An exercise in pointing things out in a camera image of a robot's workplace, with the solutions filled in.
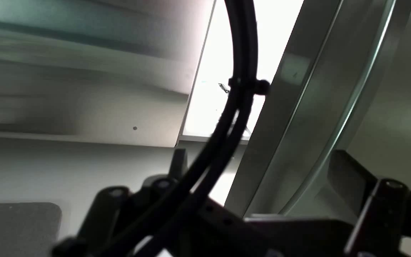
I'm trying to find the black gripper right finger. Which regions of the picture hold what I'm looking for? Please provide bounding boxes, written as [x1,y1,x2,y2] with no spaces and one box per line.
[328,150,411,257]

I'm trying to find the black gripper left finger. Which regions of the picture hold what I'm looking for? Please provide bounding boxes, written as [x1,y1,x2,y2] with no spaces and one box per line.
[52,149,187,257]

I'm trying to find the grey notice board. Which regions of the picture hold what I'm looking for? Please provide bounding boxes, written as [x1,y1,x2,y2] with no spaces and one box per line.
[0,203,62,257]

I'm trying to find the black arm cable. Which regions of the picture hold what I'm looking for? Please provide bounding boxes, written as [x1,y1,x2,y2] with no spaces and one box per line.
[89,0,274,257]

